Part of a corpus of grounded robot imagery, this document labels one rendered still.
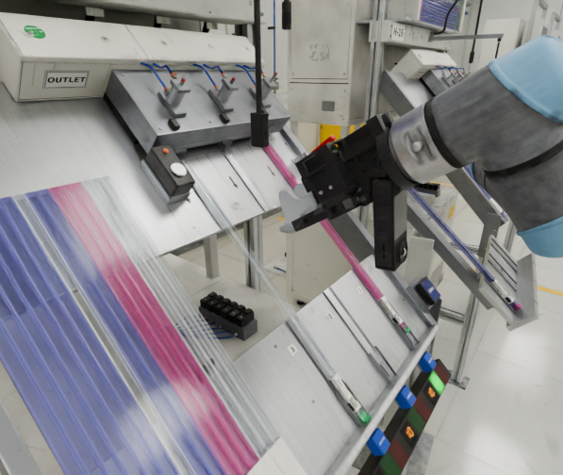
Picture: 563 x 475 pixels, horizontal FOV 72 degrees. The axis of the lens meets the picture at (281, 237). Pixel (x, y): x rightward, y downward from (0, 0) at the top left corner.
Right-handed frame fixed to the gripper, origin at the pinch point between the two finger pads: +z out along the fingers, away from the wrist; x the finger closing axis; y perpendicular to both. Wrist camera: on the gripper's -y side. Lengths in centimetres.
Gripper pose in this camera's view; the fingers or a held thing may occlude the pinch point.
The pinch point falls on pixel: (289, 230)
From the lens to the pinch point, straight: 55.4
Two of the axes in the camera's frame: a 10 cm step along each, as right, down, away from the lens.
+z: -6.6, 3.1, 6.9
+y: -4.4, -9.0, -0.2
